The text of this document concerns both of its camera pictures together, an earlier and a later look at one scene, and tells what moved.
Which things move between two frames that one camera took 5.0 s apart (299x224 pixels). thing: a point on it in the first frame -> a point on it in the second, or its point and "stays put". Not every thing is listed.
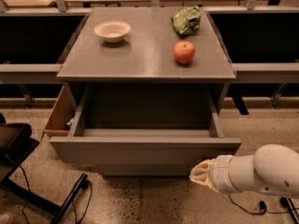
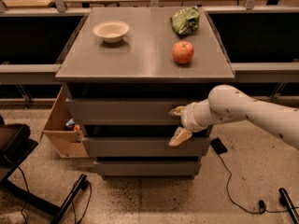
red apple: [183, 51] stays put
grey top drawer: [144, 146] -> [124, 111]
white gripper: [220, 174] -> [188, 117]
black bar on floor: [289, 204] stays put
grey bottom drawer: [146, 169] stays put
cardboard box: [61, 115] stays put
